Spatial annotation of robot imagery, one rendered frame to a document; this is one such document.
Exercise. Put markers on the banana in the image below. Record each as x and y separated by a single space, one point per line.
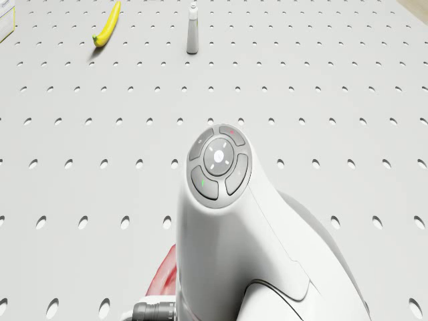
108 26

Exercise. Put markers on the red mug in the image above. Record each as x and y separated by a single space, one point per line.
164 277

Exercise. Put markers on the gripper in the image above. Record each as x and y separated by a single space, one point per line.
154 311

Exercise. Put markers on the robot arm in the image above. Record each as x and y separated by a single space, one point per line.
234 240

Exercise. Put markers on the small white bottle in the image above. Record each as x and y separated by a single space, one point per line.
193 33

